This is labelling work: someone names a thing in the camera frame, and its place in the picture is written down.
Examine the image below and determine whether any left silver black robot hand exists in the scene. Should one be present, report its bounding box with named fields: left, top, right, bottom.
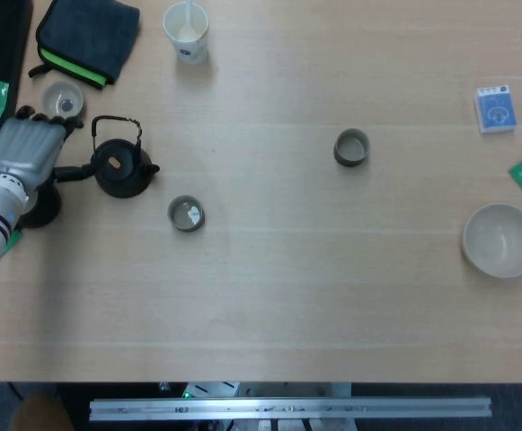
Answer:
left=0, top=105, right=95, bottom=192

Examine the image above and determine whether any black teapot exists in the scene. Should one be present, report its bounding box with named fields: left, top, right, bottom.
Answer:
left=90, top=115, right=161, bottom=200

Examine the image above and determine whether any small dark teacup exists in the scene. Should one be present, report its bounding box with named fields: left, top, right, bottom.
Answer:
left=166, top=194, right=207, bottom=233

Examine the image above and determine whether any small beige tea bowl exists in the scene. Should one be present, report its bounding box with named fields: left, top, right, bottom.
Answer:
left=40, top=81, right=85, bottom=122

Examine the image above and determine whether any brown pouring pitcher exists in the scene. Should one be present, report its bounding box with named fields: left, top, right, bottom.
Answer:
left=17, top=181, right=62, bottom=229

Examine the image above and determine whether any black tray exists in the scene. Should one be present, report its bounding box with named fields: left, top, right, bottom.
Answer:
left=0, top=0, right=34, bottom=136

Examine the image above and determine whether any dark grey folded towel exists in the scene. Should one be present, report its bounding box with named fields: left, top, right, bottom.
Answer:
left=28, top=0, right=141, bottom=91

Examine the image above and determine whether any white paper cup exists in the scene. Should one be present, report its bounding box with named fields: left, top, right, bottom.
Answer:
left=162, top=1, right=210, bottom=66

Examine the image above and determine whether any white plastic spoon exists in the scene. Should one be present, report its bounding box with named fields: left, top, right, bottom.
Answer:
left=177, top=0, right=199, bottom=40

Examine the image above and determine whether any brown orange stool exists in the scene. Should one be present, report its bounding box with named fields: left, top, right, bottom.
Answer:
left=11, top=392, right=75, bottom=431

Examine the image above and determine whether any empty dark teacup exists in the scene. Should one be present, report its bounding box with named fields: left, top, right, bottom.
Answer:
left=332, top=128, right=371, bottom=168

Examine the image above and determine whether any blue white card box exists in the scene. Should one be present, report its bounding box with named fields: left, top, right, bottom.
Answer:
left=473, top=84, right=518, bottom=135

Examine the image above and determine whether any large beige bowl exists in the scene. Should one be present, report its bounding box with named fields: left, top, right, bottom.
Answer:
left=461, top=203, right=522, bottom=279

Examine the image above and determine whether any aluminium profile rail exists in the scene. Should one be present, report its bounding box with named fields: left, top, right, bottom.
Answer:
left=88, top=396, right=492, bottom=422

